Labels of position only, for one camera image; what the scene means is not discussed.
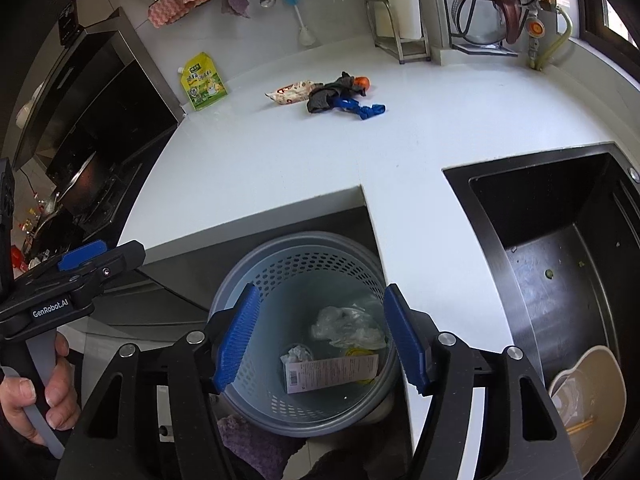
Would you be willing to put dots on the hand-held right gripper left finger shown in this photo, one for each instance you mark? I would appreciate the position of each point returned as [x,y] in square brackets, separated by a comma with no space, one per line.
[235,340]

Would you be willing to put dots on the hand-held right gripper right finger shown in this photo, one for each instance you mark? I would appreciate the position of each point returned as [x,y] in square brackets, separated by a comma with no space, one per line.
[407,340]

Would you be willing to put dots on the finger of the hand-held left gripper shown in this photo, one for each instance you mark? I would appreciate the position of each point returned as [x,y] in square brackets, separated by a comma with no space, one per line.
[82,256]
[125,257]

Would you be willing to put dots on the white tissue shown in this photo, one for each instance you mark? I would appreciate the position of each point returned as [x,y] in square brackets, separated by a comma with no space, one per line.
[297,354]

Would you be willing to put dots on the clear plastic bag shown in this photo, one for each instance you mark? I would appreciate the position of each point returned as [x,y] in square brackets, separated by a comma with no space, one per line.
[340,325]

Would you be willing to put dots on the grey perforated waste basket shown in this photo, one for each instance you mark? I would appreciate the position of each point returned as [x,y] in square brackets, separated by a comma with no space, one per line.
[280,270]

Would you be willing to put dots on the pink paper receipt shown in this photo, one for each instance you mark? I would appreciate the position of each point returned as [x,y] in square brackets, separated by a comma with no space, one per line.
[330,372]

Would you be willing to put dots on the person's left hand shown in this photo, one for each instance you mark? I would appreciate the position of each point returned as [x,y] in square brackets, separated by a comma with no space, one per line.
[62,400]

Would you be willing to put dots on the cluster of condiment bottles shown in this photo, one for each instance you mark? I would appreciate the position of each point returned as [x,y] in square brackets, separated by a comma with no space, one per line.
[32,230]

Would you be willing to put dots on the black wok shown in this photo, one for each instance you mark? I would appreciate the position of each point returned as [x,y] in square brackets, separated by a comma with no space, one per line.
[87,180]

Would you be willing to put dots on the purple towel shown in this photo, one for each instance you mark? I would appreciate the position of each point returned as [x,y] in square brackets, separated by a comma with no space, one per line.
[250,445]

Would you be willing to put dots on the black range hood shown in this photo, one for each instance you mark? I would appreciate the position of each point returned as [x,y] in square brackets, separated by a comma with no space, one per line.
[115,100]

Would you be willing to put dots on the black kitchen sink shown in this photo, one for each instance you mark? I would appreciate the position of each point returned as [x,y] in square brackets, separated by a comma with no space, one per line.
[550,240]

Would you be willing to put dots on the cream bowl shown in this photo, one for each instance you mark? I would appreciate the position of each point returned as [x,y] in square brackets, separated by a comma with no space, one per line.
[595,375]

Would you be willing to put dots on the yellow green spout pouch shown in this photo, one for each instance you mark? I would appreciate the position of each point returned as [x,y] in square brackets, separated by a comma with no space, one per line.
[202,82]

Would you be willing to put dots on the wooden chopsticks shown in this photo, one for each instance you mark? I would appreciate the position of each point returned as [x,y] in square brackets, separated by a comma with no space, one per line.
[580,425]

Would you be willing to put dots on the brown white snack wrapper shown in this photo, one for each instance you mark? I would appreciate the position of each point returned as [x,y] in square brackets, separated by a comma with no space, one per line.
[290,92]

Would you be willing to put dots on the small black display device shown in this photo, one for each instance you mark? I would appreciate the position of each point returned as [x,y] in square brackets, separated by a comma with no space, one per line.
[69,22]

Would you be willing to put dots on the black cloth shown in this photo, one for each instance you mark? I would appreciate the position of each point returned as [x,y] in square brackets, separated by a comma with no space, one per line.
[322,100]

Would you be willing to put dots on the pink wavy sponge cloth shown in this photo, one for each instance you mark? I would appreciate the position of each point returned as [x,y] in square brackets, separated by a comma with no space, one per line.
[177,5]

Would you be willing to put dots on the small orange object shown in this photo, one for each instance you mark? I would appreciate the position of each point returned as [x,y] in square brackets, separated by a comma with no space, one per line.
[362,83]

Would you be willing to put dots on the blue white bottle brush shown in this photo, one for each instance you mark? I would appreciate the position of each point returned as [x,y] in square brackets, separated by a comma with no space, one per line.
[306,35]

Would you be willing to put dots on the metal cutting board rack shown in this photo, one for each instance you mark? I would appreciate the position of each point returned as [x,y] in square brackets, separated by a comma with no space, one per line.
[415,52]

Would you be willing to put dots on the steel pot lid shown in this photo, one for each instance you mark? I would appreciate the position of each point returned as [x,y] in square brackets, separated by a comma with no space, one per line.
[480,15]

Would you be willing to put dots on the gas valve with orange knob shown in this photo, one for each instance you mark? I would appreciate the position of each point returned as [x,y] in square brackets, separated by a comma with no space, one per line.
[535,27]

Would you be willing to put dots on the window with dark frame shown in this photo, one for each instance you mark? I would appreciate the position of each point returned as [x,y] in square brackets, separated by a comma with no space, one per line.
[615,15]

